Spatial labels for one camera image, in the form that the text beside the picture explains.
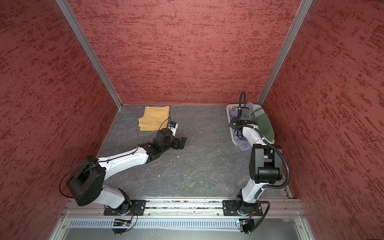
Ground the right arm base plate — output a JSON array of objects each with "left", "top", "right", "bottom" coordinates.
[{"left": 222, "top": 200, "right": 263, "bottom": 217}]

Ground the corner aluminium post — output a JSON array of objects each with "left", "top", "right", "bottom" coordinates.
[
  {"left": 56, "top": 0, "right": 123, "bottom": 110},
  {"left": 257, "top": 0, "right": 313, "bottom": 106}
]

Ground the green skirt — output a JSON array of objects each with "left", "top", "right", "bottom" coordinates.
[{"left": 253, "top": 108, "right": 275, "bottom": 142}]

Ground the small circuit board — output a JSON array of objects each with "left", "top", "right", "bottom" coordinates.
[
  {"left": 237, "top": 219, "right": 255, "bottom": 229},
  {"left": 113, "top": 219, "right": 132, "bottom": 228}
]

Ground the white plastic basket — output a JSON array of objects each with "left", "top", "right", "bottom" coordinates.
[{"left": 226, "top": 102, "right": 275, "bottom": 151}]

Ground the aluminium front rail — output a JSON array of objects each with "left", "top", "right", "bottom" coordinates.
[{"left": 61, "top": 198, "right": 307, "bottom": 219}]

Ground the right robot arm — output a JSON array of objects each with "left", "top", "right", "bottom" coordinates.
[{"left": 230, "top": 106, "right": 283, "bottom": 216}]

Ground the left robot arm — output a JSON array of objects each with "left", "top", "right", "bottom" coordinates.
[{"left": 66, "top": 128, "right": 187, "bottom": 216}]

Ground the right small circuit board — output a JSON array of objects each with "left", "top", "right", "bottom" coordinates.
[{"left": 237, "top": 219, "right": 255, "bottom": 229}]

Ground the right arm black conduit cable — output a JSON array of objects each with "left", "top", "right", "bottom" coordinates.
[{"left": 233, "top": 91, "right": 291, "bottom": 234}]

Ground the yellow skirt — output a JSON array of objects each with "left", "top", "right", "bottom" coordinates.
[{"left": 139, "top": 106, "right": 170, "bottom": 131}]

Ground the left corner aluminium post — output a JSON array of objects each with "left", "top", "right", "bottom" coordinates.
[{"left": 56, "top": 0, "right": 123, "bottom": 110}]

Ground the left small circuit board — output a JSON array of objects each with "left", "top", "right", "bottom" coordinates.
[{"left": 113, "top": 219, "right": 132, "bottom": 228}]

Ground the right corner aluminium post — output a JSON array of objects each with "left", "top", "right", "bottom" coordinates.
[{"left": 257, "top": 0, "right": 313, "bottom": 106}]

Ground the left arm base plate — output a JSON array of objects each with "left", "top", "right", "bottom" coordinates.
[{"left": 104, "top": 200, "right": 147, "bottom": 217}]

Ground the lavender skirt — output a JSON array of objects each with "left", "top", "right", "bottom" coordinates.
[{"left": 226, "top": 104, "right": 252, "bottom": 151}]

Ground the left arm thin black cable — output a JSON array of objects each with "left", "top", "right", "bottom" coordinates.
[{"left": 58, "top": 116, "right": 172, "bottom": 199}]

